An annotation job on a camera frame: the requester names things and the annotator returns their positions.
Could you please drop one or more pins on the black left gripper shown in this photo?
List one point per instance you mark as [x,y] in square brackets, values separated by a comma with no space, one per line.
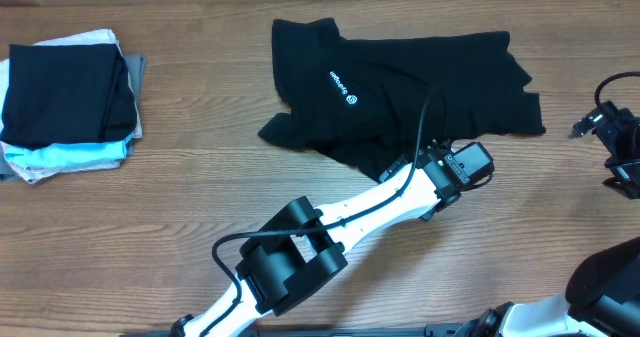
[397,165]

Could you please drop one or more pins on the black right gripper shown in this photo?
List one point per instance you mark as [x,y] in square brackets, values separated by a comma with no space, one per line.
[614,121]

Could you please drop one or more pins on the black polo shirt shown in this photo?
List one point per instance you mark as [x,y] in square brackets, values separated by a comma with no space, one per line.
[365,103]

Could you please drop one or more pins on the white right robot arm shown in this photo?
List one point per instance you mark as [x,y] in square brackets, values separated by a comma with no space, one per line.
[602,295]

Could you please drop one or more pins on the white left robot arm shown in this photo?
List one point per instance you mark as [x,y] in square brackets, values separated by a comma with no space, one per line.
[300,249]

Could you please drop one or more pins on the folded light blue shirt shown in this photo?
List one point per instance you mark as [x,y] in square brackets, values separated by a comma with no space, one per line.
[60,156]

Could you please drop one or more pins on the folded black shirt on stack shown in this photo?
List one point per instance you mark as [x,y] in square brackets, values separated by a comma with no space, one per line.
[67,94]

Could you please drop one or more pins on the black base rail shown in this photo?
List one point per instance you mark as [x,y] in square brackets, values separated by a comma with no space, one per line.
[430,330]

